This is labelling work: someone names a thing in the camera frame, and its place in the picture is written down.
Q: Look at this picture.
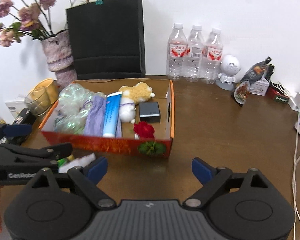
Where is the blue white toothpaste tube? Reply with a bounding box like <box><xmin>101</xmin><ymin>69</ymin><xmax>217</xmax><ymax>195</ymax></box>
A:
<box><xmin>102</xmin><ymin>92</ymin><xmax>122</xmax><ymax>138</ymax></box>

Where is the white spray bottle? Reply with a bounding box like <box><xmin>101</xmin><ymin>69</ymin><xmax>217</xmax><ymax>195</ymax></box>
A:
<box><xmin>58</xmin><ymin>153</ymin><xmax>96</xmax><ymax>173</ymax></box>

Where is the green tissue pack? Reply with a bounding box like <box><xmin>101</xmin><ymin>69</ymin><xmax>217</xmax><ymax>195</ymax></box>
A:
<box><xmin>57</xmin><ymin>154</ymin><xmax>75</xmax><ymax>167</ymax></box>

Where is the clear glass cup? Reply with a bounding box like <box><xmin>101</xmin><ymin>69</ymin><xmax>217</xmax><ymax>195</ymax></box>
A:
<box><xmin>24</xmin><ymin>87</ymin><xmax>51</xmax><ymax>117</ymax></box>

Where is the yellow mug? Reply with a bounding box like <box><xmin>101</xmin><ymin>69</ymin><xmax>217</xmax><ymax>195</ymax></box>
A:
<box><xmin>34</xmin><ymin>78</ymin><xmax>59</xmax><ymax>104</ymax></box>

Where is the red cardboard tray box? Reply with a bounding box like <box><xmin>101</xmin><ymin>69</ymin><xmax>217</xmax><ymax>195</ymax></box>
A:
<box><xmin>38</xmin><ymin>78</ymin><xmax>175</xmax><ymax>158</ymax></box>

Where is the crumpled clear plastic wrap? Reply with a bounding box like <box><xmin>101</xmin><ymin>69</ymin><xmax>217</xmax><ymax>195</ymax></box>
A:
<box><xmin>53</xmin><ymin>83</ymin><xmax>106</xmax><ymax>134</ymax></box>

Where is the red rose flower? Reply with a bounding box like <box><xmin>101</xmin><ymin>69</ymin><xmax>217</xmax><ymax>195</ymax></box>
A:
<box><xmin>133</xmin><ymin>121</ymin><xmax>155</xmax><ymax>139</ymax></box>

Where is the grey 65W charger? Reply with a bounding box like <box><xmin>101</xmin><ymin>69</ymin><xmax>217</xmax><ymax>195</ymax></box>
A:
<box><xmin>139</xmin><ymin>102</ymin><xmax>161</xmax><ymax>123</ymax></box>

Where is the purple textured vase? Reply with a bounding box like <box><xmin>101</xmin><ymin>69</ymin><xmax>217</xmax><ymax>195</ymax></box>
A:
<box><xmin>41</xmin><ymin>30</ymin><xmax>77</xmax><ymax>88</ymax></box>

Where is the plush corgi toy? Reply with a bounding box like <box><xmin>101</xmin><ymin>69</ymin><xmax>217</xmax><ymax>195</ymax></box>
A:
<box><xmin>119</xmin><ymin>82</ymin><xmax>155</xmax><ymax>124</ymax></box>

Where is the small white box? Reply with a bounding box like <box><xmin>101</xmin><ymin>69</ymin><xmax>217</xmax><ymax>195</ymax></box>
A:
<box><xmin>250</xmin><ymin>77</ymin><xmax>269</xmax><ymax>96</ymax></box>

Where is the red green small box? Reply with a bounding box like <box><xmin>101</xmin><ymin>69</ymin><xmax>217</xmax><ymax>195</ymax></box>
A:
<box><xmin>267</xmin><ymin>64</ymin><xmax>290</xmax><ymax>104</ymax></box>

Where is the middle water bottle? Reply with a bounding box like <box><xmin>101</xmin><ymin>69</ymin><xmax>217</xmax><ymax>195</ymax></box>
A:
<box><xmin>184</xmin><ymin>25</ymin><xmax>204</xmax><ymax>82</ymax></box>

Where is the water bottle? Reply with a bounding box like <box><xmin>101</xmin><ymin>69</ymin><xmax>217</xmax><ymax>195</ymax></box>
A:
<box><xmin>184</xmin><ymin>25</ymin><xmax>204</xmax><ymax>82</ymax></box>
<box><xmin>167</xmin><ymin>23</ymin><xmax>187</xmax><ymax>81</ymax></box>
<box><xmin>200</xmin><ymin>29</ymin><xmax>223</xmax><ymax>84</ymax></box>

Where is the white robot figurine speaker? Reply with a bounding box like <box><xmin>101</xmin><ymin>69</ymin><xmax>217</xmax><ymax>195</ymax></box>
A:
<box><xmin>215</xmin><ymin>55</ymin><xmax>241</xmax><ymax>91</ymax></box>

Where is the dried pink flower bouquet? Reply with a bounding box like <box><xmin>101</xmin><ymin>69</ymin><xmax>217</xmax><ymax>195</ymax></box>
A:
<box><xmin>0</xmin><ymin>0</ymin><xmax>57</xmax><ymax>47</ymax></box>

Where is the black sauce pouch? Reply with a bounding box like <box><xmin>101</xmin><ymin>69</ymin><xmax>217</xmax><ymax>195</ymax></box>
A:
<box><xmin>231</xmin><ymin>57</ymin><xmax>272</xmax><ymax>107</ymax></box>

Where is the right water bottle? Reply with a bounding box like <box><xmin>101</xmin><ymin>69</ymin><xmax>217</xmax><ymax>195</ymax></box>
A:
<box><xmin>200</xmin><ymin>29</ymin><xmax>223</xmax><ymax>84</ymax></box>

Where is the left water bottle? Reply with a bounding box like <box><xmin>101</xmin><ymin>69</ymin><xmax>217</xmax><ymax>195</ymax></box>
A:
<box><xmin>167</xmin><ymin>23</ymin><xmax>187</xmax><ymax>81</ymax></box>

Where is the black paper bag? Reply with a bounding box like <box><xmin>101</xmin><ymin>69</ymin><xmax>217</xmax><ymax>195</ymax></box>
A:
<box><xmin>66</xmin><ymin>0</ymin><xmax>146</xmax><ymax>80</ymax></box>

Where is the purple drawstring pouch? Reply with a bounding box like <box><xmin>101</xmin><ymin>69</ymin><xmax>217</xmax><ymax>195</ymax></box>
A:
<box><xmin>83</xmin><ymin>95</ymin><xmax>107</xmax><ymax>137</ymax></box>

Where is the white wall charger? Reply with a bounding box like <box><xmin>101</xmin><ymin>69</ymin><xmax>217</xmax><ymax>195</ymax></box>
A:
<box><xmin>288</xmin><ymin>92</ymin><xmax>300</xmax><ymax>111</ymax></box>

